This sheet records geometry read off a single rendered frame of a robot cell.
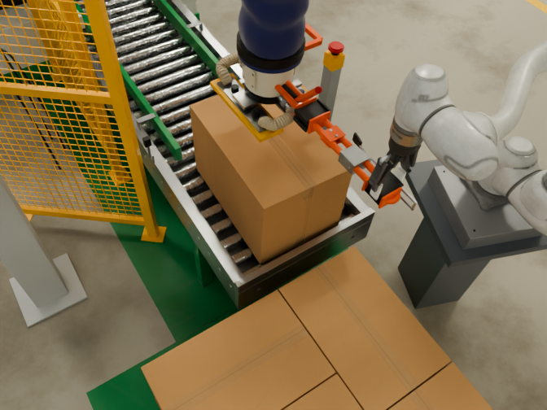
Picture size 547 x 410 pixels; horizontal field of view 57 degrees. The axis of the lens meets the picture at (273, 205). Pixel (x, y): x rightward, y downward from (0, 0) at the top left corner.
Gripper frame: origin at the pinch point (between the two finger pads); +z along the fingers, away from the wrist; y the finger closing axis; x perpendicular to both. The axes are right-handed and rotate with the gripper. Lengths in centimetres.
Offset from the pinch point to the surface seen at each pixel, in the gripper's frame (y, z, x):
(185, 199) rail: 34, 67, -72
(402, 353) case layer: -4, 72, 31
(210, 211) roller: 27, 72, -64
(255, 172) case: 16, 32, -45
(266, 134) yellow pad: 12.5, 12.6, -44.3
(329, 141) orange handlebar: 4.0, 0.5, -22.8
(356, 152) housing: -0.2, 0.3, -14.7
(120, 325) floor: 81, 127, -61
